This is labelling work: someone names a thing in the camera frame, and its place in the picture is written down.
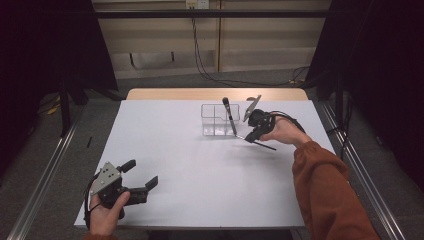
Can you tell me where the person's right hand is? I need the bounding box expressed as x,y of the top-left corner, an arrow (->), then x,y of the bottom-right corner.
260,115 -> 313,148

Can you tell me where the person's left hand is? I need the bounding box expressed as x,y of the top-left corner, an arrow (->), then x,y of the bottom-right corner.
88,190 -> 132,237

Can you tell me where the white wall socket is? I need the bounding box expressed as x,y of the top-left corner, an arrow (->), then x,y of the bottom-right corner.
185,0 -> 210,10

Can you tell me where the thick black makeup brush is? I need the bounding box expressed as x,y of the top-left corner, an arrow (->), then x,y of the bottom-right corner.
222,96 -> 238,137

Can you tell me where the black hanging floor cable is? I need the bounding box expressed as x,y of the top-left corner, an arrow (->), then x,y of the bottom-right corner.
191,8 -> 311,88

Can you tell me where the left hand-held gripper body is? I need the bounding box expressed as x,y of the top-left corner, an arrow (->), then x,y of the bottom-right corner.
89,161 -> 150,220

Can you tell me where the black curtain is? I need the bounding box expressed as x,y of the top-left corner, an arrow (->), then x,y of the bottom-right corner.
0,0 -> 118,181
304,0 -> 424,194

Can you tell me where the wooden table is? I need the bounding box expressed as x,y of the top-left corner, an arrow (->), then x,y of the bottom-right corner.
125,87 -> 309,102

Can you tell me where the left hand-held gripper cable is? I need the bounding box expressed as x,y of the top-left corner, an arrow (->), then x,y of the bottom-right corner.
83,174 -> 101,231

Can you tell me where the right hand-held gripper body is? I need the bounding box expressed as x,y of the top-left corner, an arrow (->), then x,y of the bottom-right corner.
242,94 -> 277,134

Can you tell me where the white table cover board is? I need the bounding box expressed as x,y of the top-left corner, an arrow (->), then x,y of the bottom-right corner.
73,99 -> 334,231

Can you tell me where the thin black eyeliner pencil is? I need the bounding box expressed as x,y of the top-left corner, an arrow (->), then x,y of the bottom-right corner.
234,133 -> 278,152

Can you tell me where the black horizontal bar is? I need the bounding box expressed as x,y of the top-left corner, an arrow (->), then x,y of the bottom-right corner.
94,9 -> 329,19

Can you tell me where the hand-held gripper cable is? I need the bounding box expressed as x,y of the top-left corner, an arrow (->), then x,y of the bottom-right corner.
83,174 -> 101,231
269,110 -> 307,134

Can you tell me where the black metal stand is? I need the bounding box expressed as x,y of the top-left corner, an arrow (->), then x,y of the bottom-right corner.
59,79 -> 73,138
334,73 -> 352,164

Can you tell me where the right hand-held gripper cable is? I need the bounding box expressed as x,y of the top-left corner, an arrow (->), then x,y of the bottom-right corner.
269,110 -> 307,134

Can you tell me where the clear plastic organizer box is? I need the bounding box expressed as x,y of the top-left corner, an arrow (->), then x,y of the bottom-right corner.
200,103 -> 241,137

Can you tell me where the metal floor rail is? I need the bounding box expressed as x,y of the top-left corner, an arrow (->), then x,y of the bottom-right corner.
319,99 -> 407,240
6,106 -> 85,240

